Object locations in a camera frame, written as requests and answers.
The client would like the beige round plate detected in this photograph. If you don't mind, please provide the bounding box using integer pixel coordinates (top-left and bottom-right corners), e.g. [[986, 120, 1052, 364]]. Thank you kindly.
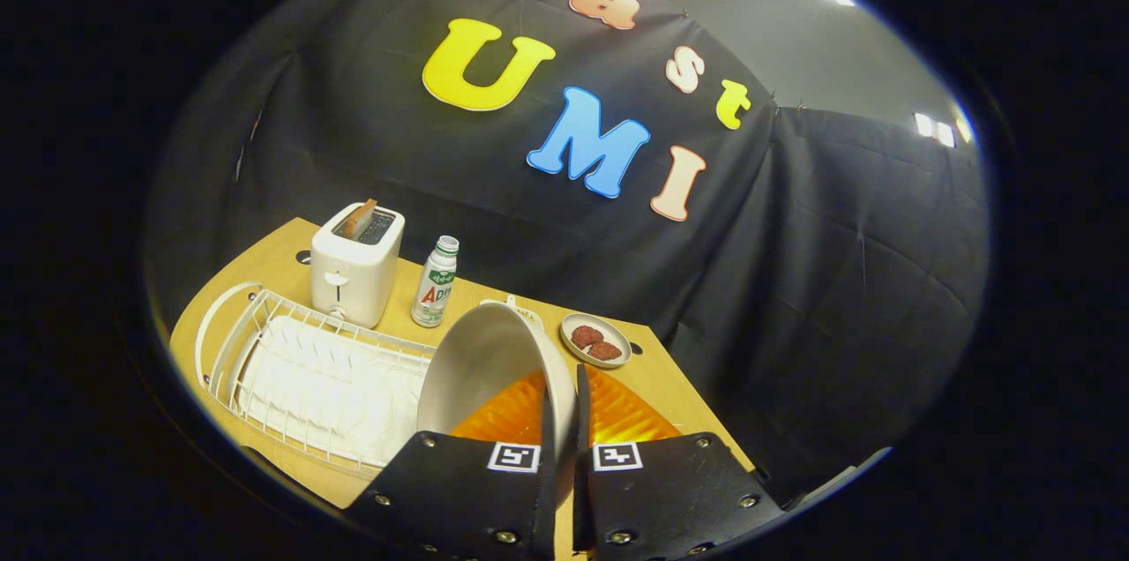
[[416, 303, 579, 509]]

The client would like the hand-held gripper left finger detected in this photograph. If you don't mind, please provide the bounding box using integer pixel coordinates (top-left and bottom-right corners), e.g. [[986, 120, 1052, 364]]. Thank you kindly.
[[344, 367, 558, 561]]

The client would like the white green label bottle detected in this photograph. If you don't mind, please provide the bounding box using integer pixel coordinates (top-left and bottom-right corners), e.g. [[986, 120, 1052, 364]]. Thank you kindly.
[[411, 236, 460, 329]]

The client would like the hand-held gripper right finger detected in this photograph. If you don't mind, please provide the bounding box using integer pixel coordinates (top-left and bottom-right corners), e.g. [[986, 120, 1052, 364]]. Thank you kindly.
[[572, 364, 786, 561]]

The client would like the white divided dish with beans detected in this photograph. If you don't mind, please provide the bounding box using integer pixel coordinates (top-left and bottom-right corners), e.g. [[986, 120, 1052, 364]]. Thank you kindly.
[[481, 296, 544, 328]]

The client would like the white toaster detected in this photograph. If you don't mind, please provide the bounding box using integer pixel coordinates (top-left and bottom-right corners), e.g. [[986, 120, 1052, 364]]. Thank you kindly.
[[310, 203, 406, 330]]

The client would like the brown bread slice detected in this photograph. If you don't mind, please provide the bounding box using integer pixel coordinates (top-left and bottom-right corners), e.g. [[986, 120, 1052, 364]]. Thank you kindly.
[[344, 198, 378, 240]]

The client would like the black backdrop cloth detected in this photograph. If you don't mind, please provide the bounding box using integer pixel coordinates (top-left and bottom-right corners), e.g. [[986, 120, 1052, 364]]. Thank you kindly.
[[146, 0, 989, 491]]

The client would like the beige plate with meat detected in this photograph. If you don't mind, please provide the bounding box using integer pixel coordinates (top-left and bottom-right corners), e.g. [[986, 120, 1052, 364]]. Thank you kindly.
[[560, 312, 632, 370]]

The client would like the white wire dish rack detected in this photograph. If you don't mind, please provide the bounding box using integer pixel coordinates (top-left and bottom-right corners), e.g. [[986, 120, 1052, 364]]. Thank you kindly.
[[194, 281, 437, 478]]

